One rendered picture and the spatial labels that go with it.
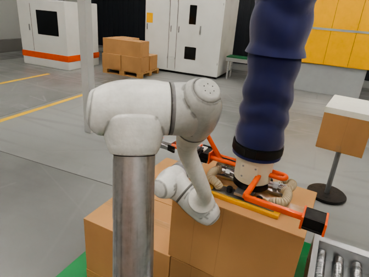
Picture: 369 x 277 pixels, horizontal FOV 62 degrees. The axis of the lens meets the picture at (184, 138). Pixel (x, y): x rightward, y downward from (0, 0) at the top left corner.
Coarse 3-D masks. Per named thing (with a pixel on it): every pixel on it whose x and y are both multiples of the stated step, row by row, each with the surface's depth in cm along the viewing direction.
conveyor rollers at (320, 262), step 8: (320, 256) 168; (336, 256) 170; (320, 264) 162; (336, 264) 164; (352, 264) 166; (360, 264) 165; (320, 272) 157; (336, 272) 158; (352, 272) 161; (360, 272) 159
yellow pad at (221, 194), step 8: (216, 192) 141; (224, 192) 141; (232, 192) 141; (224, 200) 139; (232, 200) 137; (240, 200) 136; (248, 208) 134; (256, 208) 132; (264, 208) 132; (272, 216) 129
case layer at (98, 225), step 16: (176, 160) 262; (112, 208) 194; (160, 208) 198; (96, 224) 180; (112, 224) 180; (160, 224) 183; (96, 240) 185; (112, 240) 178; (160, 240) 171; (96, 256) 190; (112, 256) 182; (160, 256) 163; (96, 272) 195; (112, 272) 187; (160, 272) 167; (176, 272) 162; (192, 272) 156
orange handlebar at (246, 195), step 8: (216, 160) 148; (224, 160) 146; (256, 176) 133; (272, 176) 136; (280, 176) 135; (256, 184) 130; (248, 192) 121; (248, 200) 118; (256, 200) 116; (264, 200) 117; (272, 208) 114; (280, 208) 113; (288, 208) 113; (296, 216) 111
